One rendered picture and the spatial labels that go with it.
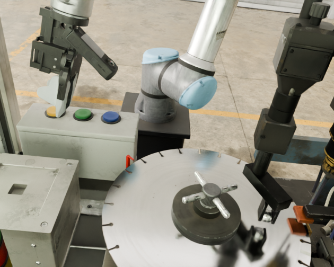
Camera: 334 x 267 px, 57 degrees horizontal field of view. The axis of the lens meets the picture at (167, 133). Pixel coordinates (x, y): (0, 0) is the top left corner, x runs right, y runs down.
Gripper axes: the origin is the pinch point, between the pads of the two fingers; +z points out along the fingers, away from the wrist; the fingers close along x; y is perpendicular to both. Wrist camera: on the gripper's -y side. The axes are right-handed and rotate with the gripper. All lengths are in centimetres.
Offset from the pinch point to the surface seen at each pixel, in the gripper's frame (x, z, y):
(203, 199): 24.3, -4.2, -28.8
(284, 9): -575, -45, -226
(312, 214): 24, -7, -46
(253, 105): -202, 44, -113
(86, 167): -4.2, 16.2, -6.9
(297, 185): -11, 8, -65
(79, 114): -8.1, 4.2, -1.6
